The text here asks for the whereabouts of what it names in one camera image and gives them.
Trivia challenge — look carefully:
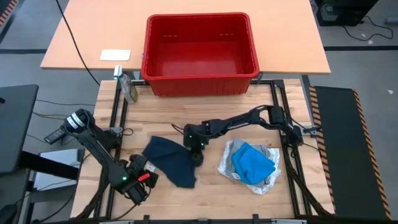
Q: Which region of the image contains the blue garment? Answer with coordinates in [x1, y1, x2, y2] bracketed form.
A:
[231, 142, 277, 185]

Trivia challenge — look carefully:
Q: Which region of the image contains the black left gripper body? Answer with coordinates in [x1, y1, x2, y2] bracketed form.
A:
[129, 154, 159, 189]

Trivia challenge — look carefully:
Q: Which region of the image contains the white garment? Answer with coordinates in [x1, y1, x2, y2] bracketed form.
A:
[216, 139, 282, 195]

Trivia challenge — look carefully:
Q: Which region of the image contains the tan wooden desk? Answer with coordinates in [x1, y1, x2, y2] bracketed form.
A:
[40, 0, 331, 76]

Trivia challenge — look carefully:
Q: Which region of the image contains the black hazard-striped floor mat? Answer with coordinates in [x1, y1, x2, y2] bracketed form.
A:
[308, 85, 394, 220]

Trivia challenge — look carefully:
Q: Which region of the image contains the black aluminium frame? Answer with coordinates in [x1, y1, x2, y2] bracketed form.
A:
[70, 78, 336, 224]

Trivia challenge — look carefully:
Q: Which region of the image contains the white rectangular card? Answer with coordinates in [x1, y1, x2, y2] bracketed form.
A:
[99, 49, 132, 62]

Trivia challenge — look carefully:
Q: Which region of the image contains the black cable across desk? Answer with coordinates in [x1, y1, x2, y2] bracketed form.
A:
[55, 0, 101, 86]

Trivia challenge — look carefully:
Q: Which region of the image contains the black looped floor cable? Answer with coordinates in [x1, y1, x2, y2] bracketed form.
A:
[341, 15, 394, 42]

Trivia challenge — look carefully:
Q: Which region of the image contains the red plastic laundry basket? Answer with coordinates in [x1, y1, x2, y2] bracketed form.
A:
[140, 12, 261, 98]

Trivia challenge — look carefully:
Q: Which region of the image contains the black equipment cart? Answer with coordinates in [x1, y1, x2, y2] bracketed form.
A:
[313, 0, 379, 27]

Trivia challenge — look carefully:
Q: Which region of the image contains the black power brick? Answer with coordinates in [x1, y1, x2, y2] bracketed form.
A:
[44, 126, 68, 145]

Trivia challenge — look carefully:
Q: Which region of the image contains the hazard-striped mat strip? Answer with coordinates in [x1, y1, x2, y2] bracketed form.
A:
[0, 0, 19, 27]

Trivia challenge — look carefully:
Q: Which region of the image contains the navy garment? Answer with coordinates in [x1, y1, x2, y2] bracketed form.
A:
[141, 136, 198, 189]

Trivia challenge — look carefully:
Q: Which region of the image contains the thin black floor cable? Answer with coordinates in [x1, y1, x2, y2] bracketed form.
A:
[35, 99, 96, 107]

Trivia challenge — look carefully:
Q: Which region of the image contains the black side table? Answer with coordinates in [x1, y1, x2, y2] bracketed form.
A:
[0, 83, 80, 181]

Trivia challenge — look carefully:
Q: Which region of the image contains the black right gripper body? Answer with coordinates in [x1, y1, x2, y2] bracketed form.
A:
[182, 123, 210, 151]

